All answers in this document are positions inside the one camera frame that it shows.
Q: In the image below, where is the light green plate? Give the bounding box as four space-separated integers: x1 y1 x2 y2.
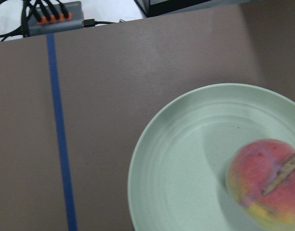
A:
128 83 295 231

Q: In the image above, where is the yellow pink peach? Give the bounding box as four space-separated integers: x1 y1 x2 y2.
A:
226 139 295 231

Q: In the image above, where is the grey orange USB hub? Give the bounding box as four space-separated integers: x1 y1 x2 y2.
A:
27 0 83 36

